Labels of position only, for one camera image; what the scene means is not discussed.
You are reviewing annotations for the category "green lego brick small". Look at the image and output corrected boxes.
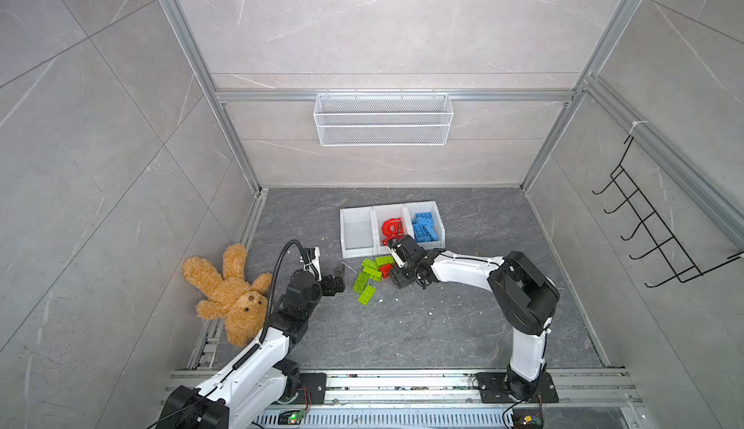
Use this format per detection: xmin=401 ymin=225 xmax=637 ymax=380
xmin=358 ymin=285 xmax=376 ymax=305

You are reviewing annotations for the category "green lego brick top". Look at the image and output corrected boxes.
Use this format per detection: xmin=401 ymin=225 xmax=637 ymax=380
xmin=375 ymin=256 xmax=396 ymax=266

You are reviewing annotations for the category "brown teddy bear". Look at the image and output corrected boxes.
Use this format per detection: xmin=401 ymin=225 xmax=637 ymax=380
xmin=182 ymin=244 xmax=272 ymax=347

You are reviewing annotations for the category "metal base rail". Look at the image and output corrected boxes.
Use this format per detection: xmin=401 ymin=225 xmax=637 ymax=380
xmin=253 ymin=368 xmax=655 ymax=428

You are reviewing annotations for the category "blue lego brick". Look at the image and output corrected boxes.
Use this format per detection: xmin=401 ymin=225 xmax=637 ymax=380
xmin=413 ymin=212 xmax=434 ymax=229
xmin=413 ymin=227 xmax=439 ymax=243

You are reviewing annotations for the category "green lego brick long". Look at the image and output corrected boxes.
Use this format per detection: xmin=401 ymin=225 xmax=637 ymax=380
xmin=363 ymin=266 xmax=382 ymax=282

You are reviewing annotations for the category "white middle plastic bin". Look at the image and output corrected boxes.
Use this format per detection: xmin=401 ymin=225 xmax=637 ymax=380
xmin=372 ymin=203 xmax=413 ymax=255

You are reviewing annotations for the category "white right plastic bin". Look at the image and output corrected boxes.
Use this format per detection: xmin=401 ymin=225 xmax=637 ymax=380
xmin=404 ymin=202 xmax=446 ymax=249

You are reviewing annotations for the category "red arch lego piece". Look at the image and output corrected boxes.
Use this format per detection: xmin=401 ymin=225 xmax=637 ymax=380
xmin=381 ymin=218 xmax=405 ymax=244

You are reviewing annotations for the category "black wire hook rack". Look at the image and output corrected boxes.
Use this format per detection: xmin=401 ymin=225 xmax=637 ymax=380
xmin=592 ymin=136 xmax=743 ymax=289

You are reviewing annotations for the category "red lego brick square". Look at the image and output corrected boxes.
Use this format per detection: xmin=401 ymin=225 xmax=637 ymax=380
xmin=380 ymin=264 xmax=393 ymax=279

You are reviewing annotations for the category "white wire mesh basket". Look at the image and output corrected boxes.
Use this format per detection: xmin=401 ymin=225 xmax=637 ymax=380
xmin=313 ymin=93 xmax=455 ymax=147

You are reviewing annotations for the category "white plastic bin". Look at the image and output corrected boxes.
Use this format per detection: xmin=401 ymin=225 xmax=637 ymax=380
xmin=340 ymin=206 xmax=376 ymax=258
xmin=372 ymin=203 xmax=413 ymax=255
xmin=404 ymin=202 xmax=446 ymax=249

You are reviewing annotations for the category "white left plastic bin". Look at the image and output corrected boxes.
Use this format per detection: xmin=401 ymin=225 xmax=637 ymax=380
xmin=340 ymin=206 xmax=376 ymax=258

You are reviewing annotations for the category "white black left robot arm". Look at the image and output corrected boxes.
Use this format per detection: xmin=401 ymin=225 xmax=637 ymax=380
xmin=153 ymin=241 xmax=345 ymax=428

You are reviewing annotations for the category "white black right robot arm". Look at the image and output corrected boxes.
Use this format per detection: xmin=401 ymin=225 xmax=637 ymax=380
xmin=389 ymin=235 xmax=560 ymax=401

